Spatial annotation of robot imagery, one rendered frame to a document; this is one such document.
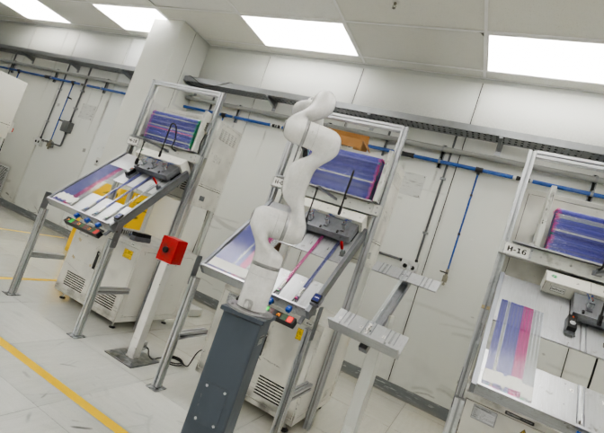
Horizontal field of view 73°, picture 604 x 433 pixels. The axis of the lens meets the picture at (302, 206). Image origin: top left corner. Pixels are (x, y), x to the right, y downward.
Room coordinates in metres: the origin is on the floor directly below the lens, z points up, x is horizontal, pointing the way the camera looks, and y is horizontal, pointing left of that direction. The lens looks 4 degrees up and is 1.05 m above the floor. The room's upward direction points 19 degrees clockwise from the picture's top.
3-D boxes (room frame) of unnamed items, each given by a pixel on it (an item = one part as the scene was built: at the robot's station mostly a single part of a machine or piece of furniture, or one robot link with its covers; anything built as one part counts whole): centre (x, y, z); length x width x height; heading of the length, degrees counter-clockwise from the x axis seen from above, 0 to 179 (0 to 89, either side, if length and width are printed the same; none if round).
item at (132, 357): (2.61, 0.69, 0.39); 0.24 x 0.24 x 0.78; 64
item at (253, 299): (1.67, 0.06, 0.79); 0.19 x 0.19 x 0.18
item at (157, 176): (3.18, 1.21, 0.66); 1.01 x 0.73 x 1.31; 154
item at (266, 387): (2.72, -0.16, 0.31); 0.70 x 0.65 x 0.62; 64
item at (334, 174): (2.58, -0.16, 1.52); 0.51 x 0.13 x 0.27; 64
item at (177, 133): (3.37, 1.14, 0.95); 1.35 x 0.82 x 1.90; 154
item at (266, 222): (1.67, 0.09, 1.00); 0.19 x 0.12 x 0.24; 95
